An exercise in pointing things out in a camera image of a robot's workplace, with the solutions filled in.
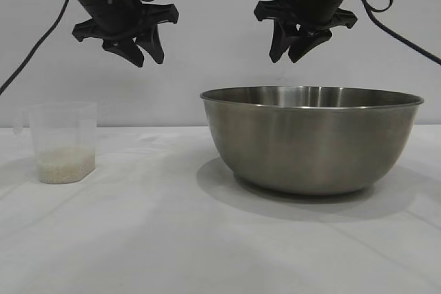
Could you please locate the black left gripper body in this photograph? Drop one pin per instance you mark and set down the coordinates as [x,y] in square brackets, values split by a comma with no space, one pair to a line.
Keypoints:
[117,15]

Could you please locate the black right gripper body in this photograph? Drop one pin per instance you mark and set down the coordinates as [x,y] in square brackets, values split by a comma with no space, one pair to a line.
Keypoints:
[317,5]

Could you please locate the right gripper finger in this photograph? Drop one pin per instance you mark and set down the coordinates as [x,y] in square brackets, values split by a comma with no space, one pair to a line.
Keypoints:
[280,39]
[310,44]

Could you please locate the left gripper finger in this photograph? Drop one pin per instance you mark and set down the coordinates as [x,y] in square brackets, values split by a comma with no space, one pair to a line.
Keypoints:
[127,51]
[151,42]

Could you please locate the clear plastic measuring cup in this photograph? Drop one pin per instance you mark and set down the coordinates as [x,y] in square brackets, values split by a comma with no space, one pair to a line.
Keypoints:
[62,128]

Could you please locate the stainless steel mixing bowl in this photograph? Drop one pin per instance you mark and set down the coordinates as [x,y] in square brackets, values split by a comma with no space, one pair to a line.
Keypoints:
[310,146]

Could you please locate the white raw rice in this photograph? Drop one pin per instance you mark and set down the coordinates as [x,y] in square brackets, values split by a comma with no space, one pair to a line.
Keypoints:
[65,166]

